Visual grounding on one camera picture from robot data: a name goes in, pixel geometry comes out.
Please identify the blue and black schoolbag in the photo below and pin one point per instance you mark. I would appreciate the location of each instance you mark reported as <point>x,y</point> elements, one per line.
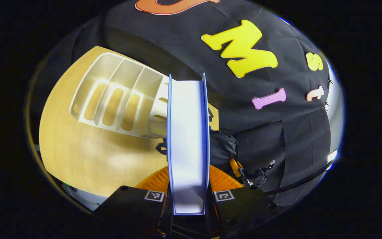
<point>222,146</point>

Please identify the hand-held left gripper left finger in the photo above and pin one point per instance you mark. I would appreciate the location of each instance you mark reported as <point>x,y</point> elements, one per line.
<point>128,205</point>

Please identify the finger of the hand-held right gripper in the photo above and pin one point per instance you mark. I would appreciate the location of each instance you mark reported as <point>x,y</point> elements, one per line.
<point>237,169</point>

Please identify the white panel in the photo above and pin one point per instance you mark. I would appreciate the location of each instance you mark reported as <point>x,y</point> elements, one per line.
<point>85,199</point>

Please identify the white book with blue cover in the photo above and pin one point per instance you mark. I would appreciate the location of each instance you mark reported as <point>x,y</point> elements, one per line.
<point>187,139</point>

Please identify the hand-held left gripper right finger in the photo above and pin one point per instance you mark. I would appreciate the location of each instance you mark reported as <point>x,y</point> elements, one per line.
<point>244,205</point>

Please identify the black backdrop cloth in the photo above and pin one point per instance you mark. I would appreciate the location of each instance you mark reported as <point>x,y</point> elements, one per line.
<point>260,139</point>

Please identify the white plastic bookshelf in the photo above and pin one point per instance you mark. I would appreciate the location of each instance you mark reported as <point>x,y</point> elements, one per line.
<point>118,79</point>

